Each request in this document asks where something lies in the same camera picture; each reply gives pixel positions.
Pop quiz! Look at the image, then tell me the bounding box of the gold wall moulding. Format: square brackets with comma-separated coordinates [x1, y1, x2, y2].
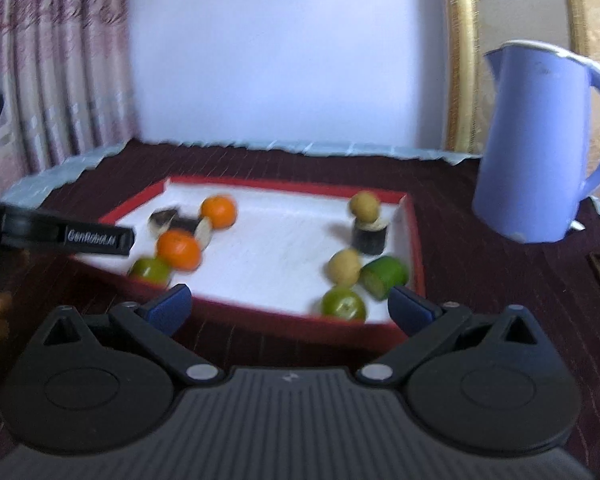
[439, 0, 481, 153]
[560, 0, 598, 61]

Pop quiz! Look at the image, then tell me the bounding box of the yellow longan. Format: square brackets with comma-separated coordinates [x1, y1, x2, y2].
[327, 249, 363, 284]
[349, 191, 381, 222]

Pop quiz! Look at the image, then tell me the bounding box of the small mandarin orange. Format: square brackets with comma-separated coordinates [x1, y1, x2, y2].
[200, 195, 238, 231]

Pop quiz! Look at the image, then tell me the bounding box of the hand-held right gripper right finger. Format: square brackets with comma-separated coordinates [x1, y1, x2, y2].
[355, 284, 553, 386]

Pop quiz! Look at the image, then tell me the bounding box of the green cucumber piece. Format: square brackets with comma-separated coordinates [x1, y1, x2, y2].
[361, 256, 409, 302]

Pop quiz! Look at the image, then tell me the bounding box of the dark striped tablecloth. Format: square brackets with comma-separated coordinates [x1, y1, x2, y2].
[0, 137, 600, 480]

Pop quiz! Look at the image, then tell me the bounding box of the pink patterned curtain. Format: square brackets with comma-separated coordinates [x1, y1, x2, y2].
[0, 0, 141, 201]

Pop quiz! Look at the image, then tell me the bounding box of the red cardboard box tray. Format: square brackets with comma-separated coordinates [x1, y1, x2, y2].
[72, 175, 427, 348]

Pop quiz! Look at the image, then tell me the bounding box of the blue electric kettle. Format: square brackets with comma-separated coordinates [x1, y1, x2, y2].
[471, 40, 600, 245]

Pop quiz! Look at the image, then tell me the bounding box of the light blue checked cloth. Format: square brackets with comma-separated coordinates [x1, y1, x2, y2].
[2, 137, 600, 221]

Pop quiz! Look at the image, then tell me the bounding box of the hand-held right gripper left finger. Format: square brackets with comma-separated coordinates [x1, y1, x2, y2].
[27, 284, 226, 386]

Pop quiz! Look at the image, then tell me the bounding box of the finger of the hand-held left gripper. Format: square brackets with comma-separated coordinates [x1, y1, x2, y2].
[1, 210, 136, 257]

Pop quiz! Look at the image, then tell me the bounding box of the green tomato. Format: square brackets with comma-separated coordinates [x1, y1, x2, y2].
[128, 256, 173, 285]
[321, 286, 368, 322]

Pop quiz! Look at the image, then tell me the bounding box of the short dark sugar cane piece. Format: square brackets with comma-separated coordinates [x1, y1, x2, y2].
[148, 206, 183, 236]

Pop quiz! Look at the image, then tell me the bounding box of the large mandarin orange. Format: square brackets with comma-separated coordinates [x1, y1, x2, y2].
[156, 229, 203, 272]

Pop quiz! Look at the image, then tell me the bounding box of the thick sugar cane cylinder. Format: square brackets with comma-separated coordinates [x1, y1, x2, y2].
[351, 217, 388, 256]

